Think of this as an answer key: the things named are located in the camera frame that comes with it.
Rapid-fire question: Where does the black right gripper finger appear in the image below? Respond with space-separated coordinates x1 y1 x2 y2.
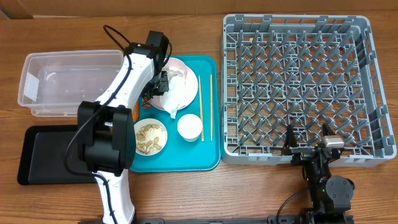
322 123 335 137
282 124 298 156

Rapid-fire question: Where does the pink bowl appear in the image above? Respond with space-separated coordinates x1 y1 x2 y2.
162 57 187 78

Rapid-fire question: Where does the orange carrot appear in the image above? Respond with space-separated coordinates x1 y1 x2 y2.
132 100 139 122

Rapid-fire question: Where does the white cup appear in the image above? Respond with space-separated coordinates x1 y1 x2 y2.
177 114 203 142

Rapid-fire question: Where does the white bowl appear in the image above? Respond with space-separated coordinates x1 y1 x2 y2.
134 118 168 156

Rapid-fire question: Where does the red snack wrapper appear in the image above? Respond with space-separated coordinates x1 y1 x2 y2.
141 97 151 110

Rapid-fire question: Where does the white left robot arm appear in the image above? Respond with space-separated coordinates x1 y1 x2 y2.
72 30 172 223

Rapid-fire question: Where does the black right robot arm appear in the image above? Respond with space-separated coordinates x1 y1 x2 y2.
275 124 355 224

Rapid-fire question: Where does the grey dishwasher rack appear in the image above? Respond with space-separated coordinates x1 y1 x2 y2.
221 14 397 167

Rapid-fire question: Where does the pink plate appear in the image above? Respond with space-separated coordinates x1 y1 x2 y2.
151 67 198 111

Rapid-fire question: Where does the teal plastic tray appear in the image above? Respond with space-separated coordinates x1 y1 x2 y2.
131 55 221 172

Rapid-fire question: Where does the left wooden chopstick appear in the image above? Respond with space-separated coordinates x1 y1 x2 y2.
198 76 205 142

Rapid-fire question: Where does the clear plastic bin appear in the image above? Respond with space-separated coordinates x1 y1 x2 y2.
17 50 124 117

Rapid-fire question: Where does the black tray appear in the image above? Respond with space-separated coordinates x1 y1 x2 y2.
17 124 96 185

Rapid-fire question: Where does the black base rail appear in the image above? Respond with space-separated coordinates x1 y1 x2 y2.
78 215 354 224

